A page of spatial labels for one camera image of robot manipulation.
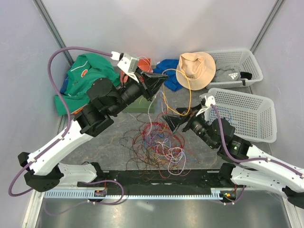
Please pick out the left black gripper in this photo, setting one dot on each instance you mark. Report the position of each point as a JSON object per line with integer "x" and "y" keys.
{"x": 154, "y": 81}

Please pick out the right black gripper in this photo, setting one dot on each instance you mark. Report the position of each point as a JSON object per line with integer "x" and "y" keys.
{"x": 174, "y": 120}

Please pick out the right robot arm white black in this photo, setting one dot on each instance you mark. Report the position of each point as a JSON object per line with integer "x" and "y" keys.
{"x": 245, "y": 164}

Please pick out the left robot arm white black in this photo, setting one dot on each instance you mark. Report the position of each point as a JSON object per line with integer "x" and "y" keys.
{"x": 44, "y": 167}

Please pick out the blue cloth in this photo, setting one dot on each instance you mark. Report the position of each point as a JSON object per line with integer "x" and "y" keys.
{"x": 168, "y": 67}

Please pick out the orange plastic tray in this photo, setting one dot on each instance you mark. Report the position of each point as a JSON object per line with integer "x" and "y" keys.
{"x": 144, "y": 64}

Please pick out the green plastic tray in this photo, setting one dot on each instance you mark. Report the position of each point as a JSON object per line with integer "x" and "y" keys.
{"x": 140, "y": 105}

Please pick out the peach bucket hat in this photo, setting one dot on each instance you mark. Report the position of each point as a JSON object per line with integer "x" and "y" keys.
{"x": 195, "y": 70}

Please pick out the grey adidas garment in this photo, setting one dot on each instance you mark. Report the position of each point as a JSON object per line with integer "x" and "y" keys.
{"x": 228, "y": 73}

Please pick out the green jacket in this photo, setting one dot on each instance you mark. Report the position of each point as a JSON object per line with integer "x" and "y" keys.
{"x": 80, "y": 77}

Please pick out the near white plastic basket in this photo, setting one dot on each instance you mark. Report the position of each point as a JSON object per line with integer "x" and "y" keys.
{"x": 253, "y": 116}

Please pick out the white plastic basket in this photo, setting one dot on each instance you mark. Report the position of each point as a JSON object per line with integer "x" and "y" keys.
{"x": 253, "y": 116}
{"x": 243, "y": 60}

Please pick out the far white plastic basket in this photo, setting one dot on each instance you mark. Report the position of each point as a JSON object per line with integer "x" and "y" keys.
{"x": 243, "y": 60}

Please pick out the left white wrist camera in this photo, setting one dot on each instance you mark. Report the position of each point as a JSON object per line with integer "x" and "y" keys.
{"x": 128, "y": 63}

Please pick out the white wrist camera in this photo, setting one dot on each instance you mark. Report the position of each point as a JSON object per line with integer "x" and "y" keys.
{"x": 206, "y": 100}
{"x": 128, "y": 63}

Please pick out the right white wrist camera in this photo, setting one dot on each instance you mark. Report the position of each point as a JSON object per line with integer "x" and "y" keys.
{"x": 206, "y": 100}

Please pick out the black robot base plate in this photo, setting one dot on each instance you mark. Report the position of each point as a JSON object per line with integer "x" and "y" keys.
{"x": 199, "y": 181}

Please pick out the light blue cable duct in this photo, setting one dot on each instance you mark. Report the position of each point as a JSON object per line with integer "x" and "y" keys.
{"x": 93, "y": 195}

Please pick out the right aluminium frame post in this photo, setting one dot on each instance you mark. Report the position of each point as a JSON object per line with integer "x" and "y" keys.
{"x": 267, "y": 24}

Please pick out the aluminium frame post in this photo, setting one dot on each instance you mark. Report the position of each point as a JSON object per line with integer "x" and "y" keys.
{"x": 49, "y": 22}
{"x": 267, "y": 24}

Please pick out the left aluminium frame post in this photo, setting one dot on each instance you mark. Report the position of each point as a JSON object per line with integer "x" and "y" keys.
{"x": 49, "y": 22}

